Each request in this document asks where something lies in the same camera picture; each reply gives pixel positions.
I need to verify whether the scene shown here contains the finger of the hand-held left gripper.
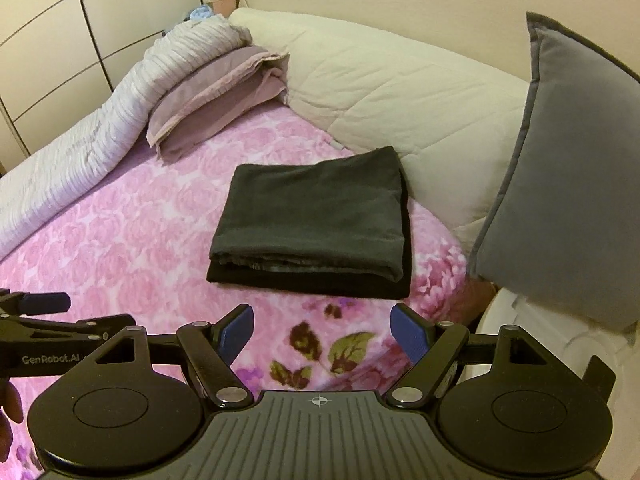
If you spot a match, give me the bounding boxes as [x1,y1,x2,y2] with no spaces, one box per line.
[0,290,72,317]
[0,312,137,348]

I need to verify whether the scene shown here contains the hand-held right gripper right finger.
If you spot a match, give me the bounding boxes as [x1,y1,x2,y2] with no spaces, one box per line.
[384,302,549,408]

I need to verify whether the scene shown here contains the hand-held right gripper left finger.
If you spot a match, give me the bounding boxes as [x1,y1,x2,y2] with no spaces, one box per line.
[92,304,256,407]

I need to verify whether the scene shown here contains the grey jeans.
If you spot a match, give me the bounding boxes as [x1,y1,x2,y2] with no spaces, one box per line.
[207,146,408,283]

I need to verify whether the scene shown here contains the person's left hand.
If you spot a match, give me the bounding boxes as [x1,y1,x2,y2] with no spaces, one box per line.
[0,379,24,463]

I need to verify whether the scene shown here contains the folded black garment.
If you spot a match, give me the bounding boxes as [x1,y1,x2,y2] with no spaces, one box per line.
[206,150,413,300]

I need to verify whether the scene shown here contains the pink floral blanket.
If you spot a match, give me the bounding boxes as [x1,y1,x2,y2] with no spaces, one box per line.
[0,105,471,461]

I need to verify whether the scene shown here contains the white plastic furniture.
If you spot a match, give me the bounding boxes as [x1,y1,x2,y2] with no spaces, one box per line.
[472,287,631,396]

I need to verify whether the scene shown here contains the striped white duvet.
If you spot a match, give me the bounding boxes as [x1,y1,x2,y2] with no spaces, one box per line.
[0,14,253,261]

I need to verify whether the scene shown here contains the grey cushion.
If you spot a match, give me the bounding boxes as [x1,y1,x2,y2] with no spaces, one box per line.
[467,10,640,333]

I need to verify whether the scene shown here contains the cream quilted headboard cushion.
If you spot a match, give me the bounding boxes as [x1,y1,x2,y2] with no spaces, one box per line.
[227,7,533,253]

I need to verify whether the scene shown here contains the purple pillow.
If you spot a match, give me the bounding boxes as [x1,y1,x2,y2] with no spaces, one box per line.
[146,45,291,163]

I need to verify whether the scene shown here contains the white wardrobe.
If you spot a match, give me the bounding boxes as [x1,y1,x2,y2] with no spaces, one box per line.
[0,0,203,176]

